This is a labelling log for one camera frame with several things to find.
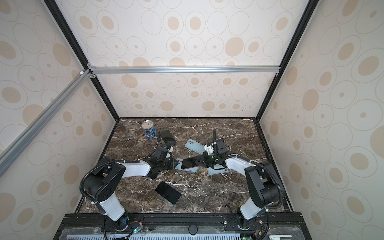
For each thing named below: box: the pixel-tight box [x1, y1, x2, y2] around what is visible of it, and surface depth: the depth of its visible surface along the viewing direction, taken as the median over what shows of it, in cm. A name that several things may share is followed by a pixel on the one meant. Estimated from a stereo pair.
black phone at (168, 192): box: [155, 181, 181, 205], surface depth 85 cm
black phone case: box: [160, 129, 177, 149], surface depth 108 cm
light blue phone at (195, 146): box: [184, 139, 206, 155], surface depth 107 cm
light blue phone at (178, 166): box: [175, 158, 199, 173], surface depth 94 cm
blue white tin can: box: [141, 120, 157, 139], surface depth 105 cm
